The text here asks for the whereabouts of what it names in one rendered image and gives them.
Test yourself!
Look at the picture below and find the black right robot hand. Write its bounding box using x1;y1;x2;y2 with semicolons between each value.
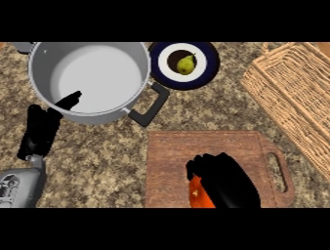
184;151;262;209

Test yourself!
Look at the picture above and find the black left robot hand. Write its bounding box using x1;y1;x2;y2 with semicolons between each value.
17;90;84;161

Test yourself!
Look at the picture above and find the orange squash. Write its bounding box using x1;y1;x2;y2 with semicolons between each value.
187;174;218;209

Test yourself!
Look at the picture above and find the brown wooden cutting board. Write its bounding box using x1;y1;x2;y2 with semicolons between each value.
144;130;297;209

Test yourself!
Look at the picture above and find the tan wicker basket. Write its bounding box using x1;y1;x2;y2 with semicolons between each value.
238;42;330;184

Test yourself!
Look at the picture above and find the grey metal pot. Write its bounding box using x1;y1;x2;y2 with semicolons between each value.
10;42;171;128

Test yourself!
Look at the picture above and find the dark blue white plate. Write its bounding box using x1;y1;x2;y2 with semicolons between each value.
148;42;222;91

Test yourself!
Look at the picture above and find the yellow green pear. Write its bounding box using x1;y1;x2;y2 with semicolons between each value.
175;54;197;76

